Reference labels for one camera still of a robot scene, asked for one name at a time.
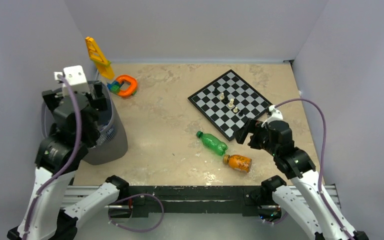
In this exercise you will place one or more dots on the green plastic bottle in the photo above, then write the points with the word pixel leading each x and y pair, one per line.
pixel 212 143

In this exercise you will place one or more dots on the white chess queen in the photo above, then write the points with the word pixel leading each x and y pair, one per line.
pixel 231 103

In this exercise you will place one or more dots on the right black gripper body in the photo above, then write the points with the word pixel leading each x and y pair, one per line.
pixel 259 139

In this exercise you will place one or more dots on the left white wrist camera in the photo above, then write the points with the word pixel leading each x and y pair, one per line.
pixel 76 78

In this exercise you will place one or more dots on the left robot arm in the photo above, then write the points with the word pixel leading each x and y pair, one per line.
pixel 48 193

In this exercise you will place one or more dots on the black and white chessboard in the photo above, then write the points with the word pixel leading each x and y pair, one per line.
pixel 247 98

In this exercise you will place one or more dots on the grey mesh waste bin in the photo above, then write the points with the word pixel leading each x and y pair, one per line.
pixel 56 148

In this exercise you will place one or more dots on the black chess piece far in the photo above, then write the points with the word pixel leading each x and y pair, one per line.
pixel 215 92

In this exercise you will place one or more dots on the yellow toy ladder piece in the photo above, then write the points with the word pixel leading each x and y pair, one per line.
pixel 96 55

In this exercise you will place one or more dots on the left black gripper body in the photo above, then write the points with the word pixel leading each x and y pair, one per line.
pixel 95 122

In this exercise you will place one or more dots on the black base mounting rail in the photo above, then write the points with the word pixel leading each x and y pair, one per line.
pixel 246 200

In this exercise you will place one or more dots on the pepsi labelled clear bottle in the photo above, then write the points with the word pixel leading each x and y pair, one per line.
pixel 107 134

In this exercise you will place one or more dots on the orange juice bottle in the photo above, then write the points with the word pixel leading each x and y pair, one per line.
pixel 238 162

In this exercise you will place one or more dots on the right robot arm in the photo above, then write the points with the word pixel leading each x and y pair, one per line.
pixel 316 214

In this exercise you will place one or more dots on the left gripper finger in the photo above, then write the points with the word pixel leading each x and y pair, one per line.
pixel 97 90
pixel 51 99

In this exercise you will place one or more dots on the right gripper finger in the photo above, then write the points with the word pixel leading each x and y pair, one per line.
pixel 253 124
pixel 240 135

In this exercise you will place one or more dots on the orange ring toy with blocks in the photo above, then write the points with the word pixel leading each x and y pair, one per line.
pixel 123 86

